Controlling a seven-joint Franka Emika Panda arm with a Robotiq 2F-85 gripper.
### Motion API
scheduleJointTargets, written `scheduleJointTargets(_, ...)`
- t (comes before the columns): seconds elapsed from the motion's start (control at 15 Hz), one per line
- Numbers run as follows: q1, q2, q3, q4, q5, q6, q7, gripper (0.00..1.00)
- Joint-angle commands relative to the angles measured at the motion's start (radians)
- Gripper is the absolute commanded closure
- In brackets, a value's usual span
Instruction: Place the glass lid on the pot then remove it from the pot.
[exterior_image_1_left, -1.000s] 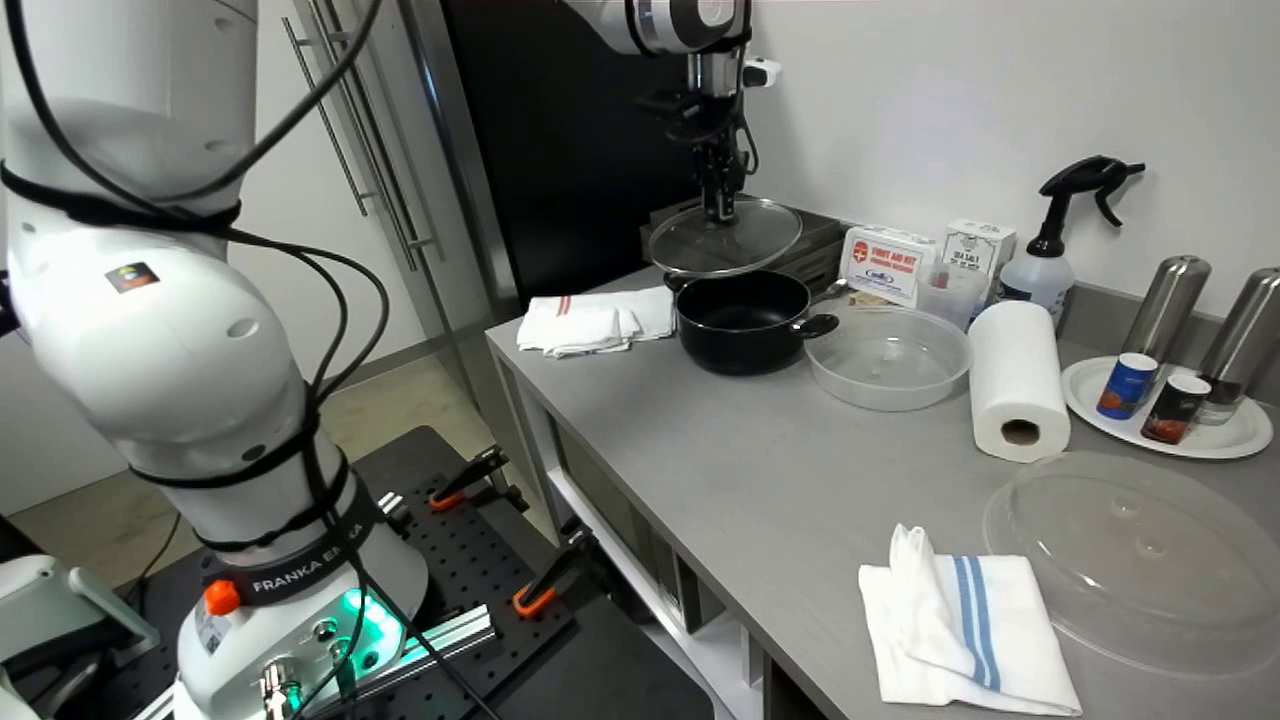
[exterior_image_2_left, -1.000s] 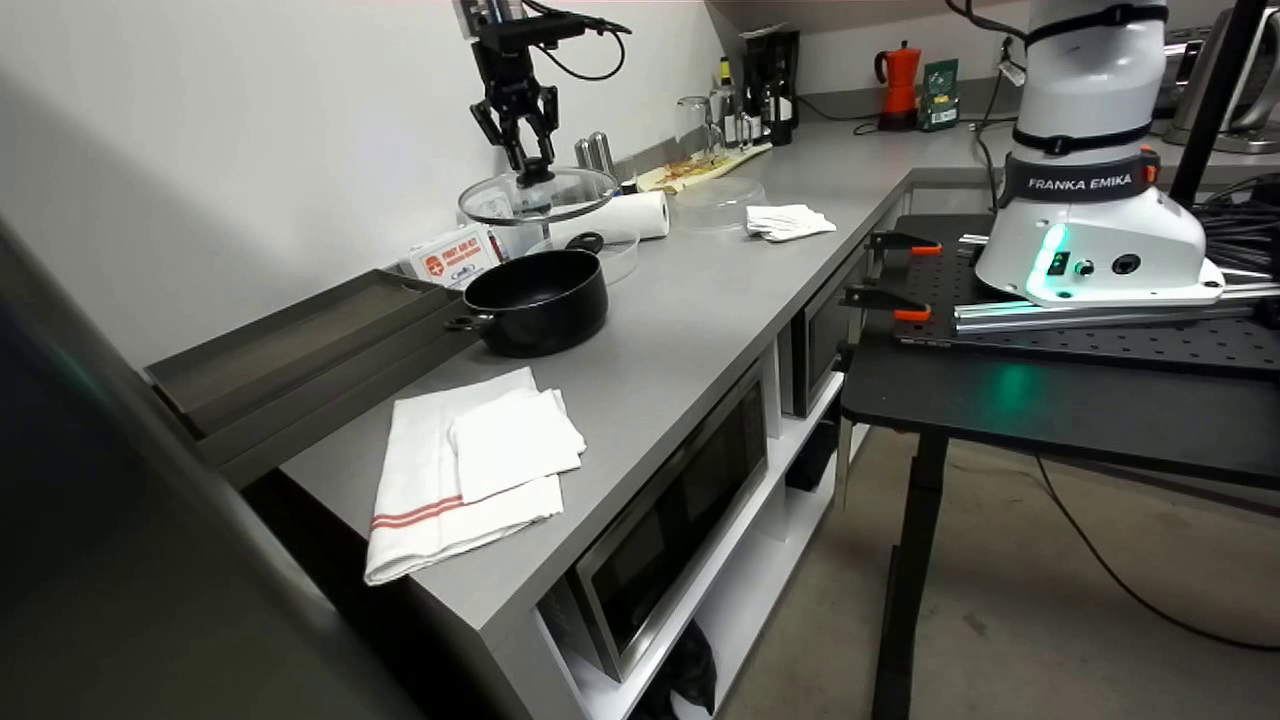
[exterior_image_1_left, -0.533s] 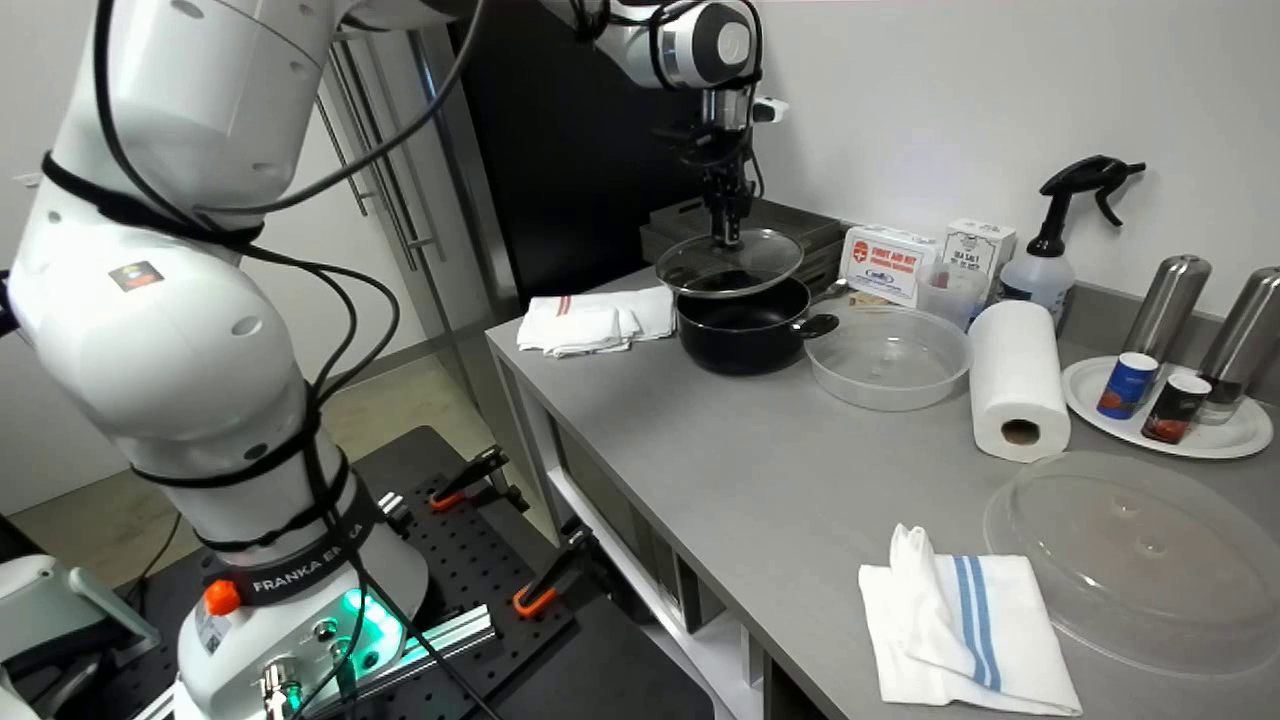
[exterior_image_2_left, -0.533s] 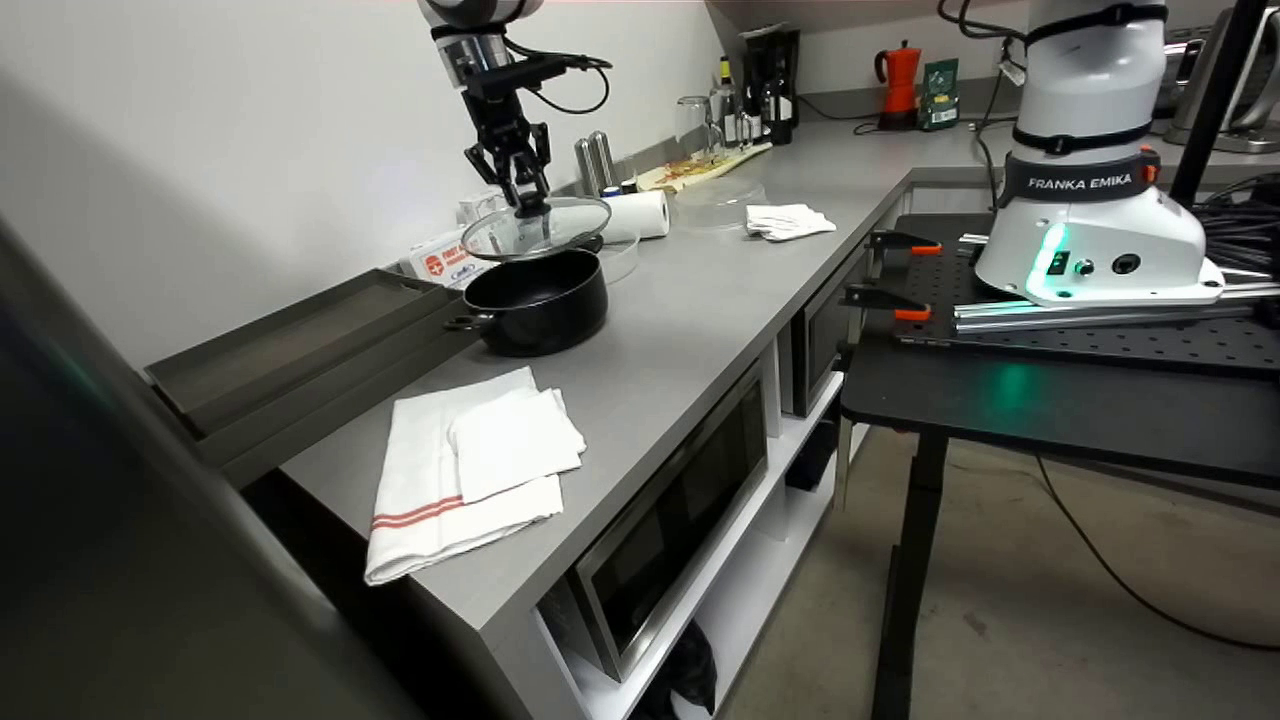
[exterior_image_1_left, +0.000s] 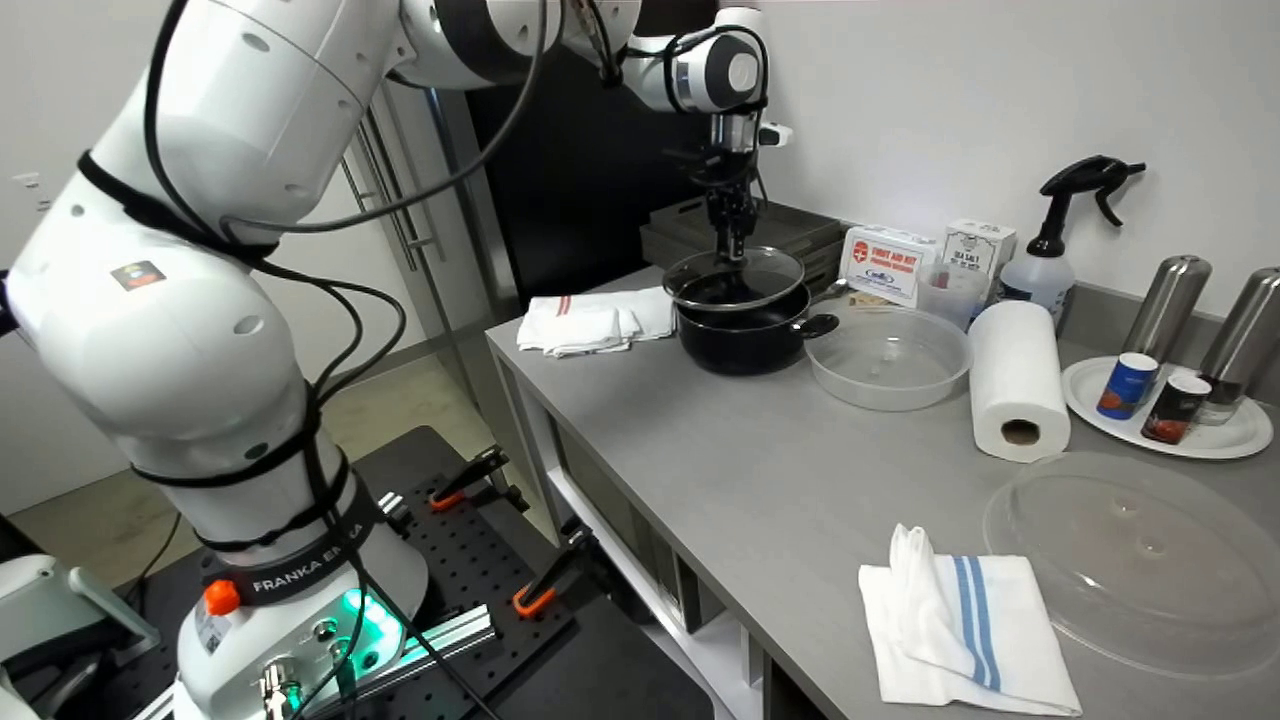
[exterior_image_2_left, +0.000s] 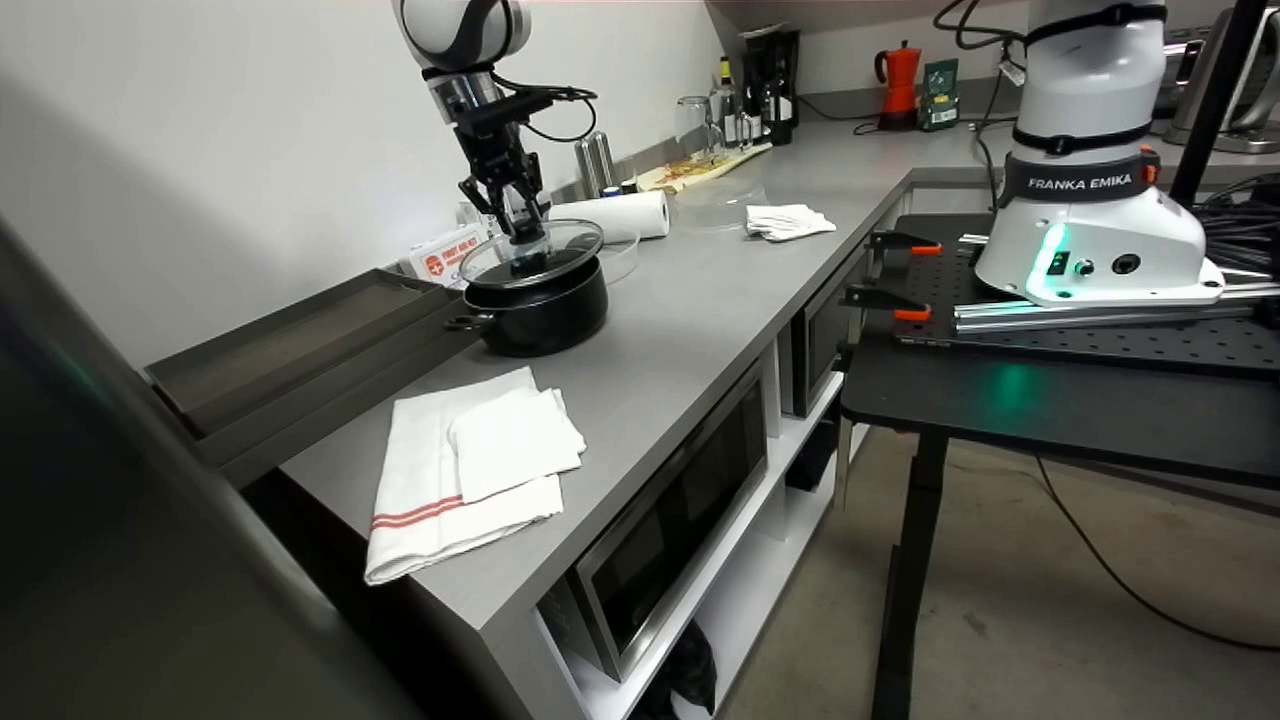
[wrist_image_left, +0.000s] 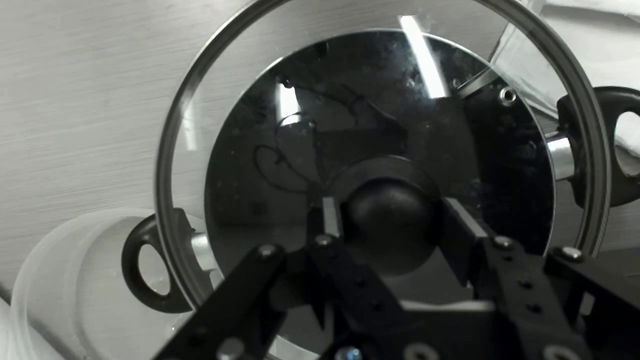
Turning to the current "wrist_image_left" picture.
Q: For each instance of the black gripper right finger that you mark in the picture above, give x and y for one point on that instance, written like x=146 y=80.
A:
x=533 y=306

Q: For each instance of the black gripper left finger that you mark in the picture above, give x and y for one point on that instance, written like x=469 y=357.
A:
x=281 y=313

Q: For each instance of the black cooking pot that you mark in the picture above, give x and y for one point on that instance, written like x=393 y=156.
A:
x=623 y=100

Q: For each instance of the glass lid with black knob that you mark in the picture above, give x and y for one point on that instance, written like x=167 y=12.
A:
x=393 y=200

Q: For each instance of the white paper towel roll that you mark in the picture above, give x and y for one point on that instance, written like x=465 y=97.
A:
x=81 y=281

